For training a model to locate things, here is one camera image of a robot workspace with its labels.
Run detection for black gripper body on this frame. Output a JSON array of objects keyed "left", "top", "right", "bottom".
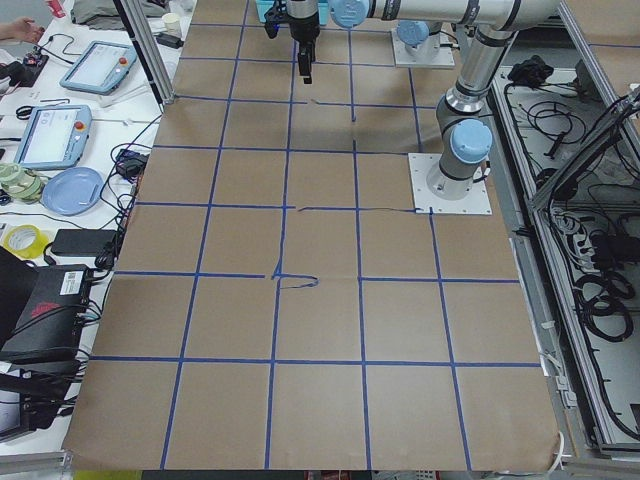
[{"left": 264, "top": 0, "right": 320, "bottom": 41}]

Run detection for person hand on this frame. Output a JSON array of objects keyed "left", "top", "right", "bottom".
[{"left": 0, "top": 17, "right": 45, "bottom": 44}]

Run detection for teal storage bin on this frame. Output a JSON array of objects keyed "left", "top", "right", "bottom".
[{"left": 255, "top": 0, "right": 332, "bottom": 26}]

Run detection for white paper cup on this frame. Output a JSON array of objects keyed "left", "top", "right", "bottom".
[{"left": 162, "top": 12, "right": 182, "bottom": 37}]

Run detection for upper teach pendant tablet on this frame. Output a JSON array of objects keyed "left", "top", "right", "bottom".
[{"left": 59, "top": 41, "right": 138, "bottom": 95}]

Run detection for teach pendant tablet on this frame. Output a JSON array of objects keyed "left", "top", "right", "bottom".
[
  {"left": 59, "top": 41, "right": 138, "bottom": 95},
  {"left": 14, "top": 105, "right": 93, "bottom": 170}
]

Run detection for black cloth bundle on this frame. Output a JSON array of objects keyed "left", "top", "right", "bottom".
[{"left": 507, "top": 55, "right": 554, "bottom": 88}]

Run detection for lower teach pendant tablet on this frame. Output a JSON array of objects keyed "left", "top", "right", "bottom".
[{"left": 14, "top": 105, "right": 93, "bottom": 170}]

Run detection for blue plastic plate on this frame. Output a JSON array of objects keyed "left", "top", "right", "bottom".
[{"left": 41, "top": 167, "right": 104, "bottom": 216}]

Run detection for black power adapter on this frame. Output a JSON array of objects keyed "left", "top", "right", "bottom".
[{"left": 50, "top": 229, "right": 116, "bottom": 257}]

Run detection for green tape rolls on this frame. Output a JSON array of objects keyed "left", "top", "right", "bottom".
[{"left": 1, "top": 163, "right": 48, "bottom": 203}]

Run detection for yellow tape roll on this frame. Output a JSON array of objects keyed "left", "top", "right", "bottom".
[{"left": 2, "top": 225, "right": 50, "bottom": 260}]

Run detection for black computer box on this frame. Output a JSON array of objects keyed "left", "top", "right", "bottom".
[{"left": 1, "top": 249, "right": 91, "bottom": 364}]

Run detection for aluminium frame post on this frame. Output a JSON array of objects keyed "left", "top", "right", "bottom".
[{"left": 121, "top": 0, "right": 175, "bottom": 105}]

